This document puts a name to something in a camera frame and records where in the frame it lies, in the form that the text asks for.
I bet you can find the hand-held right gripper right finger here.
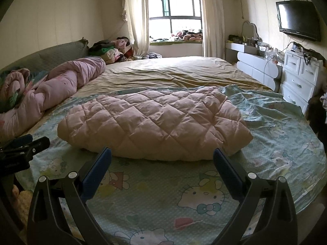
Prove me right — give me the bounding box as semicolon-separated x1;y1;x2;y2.
213;148;299;245

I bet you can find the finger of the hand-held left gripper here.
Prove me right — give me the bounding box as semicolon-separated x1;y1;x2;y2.
26;136;51;155
11;134;34;147

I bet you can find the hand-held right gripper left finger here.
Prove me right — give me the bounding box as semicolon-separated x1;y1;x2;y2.
27;147;113;245

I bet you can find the pink quilted jacket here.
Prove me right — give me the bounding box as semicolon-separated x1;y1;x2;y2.
57;85;254;162

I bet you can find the pile of mixed clothes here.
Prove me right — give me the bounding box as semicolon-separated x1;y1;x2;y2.
88;37;134;64

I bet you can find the clothes pile on windowsill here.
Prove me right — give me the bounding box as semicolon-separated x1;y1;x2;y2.
170;30;203;42

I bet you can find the colourful printed blanket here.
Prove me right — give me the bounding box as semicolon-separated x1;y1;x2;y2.
0;68;49;114

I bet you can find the pink rolled duvet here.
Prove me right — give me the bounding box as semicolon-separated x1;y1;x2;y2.
0;57;106;143

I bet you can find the grey pillow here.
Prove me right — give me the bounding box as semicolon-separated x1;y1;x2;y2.
0;38;90;82

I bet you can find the dark chair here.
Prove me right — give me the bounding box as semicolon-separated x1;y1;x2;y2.
308;94;327;136

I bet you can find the white and grey vanity table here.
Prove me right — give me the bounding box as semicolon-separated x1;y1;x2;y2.
225;41;283;92

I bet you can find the tan bed sheet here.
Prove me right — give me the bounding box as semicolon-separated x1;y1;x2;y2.
77;56;275;97

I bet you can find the white chest of drawers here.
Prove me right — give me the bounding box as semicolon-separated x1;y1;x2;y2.
280;50;322;114

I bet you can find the dark crumpled cloth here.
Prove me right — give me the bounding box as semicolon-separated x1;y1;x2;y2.
139;52;162;60

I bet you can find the cluster of cosmetic bottles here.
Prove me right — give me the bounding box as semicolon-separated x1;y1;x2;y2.
243;37;284;62

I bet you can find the vanity mirror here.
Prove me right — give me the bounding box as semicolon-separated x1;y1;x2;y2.
241;21;260;40

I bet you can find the cream curtain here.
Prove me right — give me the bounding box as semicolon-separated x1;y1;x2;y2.
199;0;226;59
124;0;150;57

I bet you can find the window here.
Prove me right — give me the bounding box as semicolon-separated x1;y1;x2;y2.
148;0;205;42

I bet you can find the black cable bundle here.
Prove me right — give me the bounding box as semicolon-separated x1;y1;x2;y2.
292;41;326;65

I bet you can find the black wall television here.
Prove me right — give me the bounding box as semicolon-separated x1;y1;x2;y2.
275;0;321;42

